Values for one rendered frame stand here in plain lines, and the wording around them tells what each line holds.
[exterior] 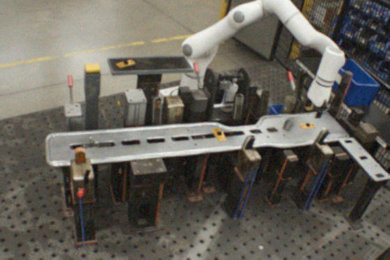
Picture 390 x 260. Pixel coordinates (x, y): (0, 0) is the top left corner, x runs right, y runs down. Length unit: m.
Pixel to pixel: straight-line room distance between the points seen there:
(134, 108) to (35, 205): 0.59
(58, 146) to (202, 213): 0.68
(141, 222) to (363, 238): 1.01
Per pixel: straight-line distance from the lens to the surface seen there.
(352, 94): 2.15
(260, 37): 4.57
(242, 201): 1.70
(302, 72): 1.92
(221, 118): 1.85
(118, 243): 1.61
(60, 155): 1.50
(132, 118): 1.64
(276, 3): 1.78
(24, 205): 1.75
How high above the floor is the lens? 1.98
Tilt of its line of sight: 34 degrees down
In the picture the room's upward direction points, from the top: 11 degrees clockwise
